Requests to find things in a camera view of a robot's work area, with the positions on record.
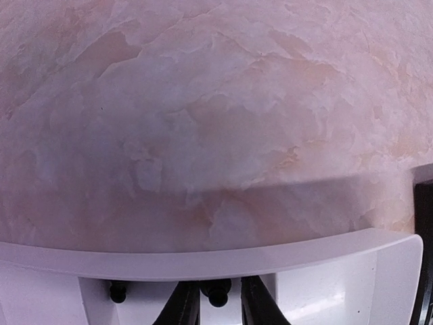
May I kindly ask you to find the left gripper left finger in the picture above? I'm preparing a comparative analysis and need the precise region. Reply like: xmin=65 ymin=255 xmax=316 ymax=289
xmin=154 ymin=281 xmax=200 ymax=325

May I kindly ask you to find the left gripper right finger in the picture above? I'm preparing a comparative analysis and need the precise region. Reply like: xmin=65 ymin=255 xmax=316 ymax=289
xmin=241 ymin=276 xmax=286 ymax=325

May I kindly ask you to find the black pawn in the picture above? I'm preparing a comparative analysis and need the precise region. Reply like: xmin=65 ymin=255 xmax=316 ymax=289
xmin=109 ymin=280 xmax=127 ymax=304
xmin=200 ymin=279 xmax=232 ymax=307

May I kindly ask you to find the black white chessboard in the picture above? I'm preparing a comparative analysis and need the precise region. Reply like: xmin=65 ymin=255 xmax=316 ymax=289
xmin=411 ymin=180 xmax=432 ymax=325

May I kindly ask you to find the white plastic compartment tray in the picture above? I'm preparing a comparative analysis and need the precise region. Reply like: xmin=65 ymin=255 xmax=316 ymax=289
xmin=1 ymin=228 xmax=424 ymax=324

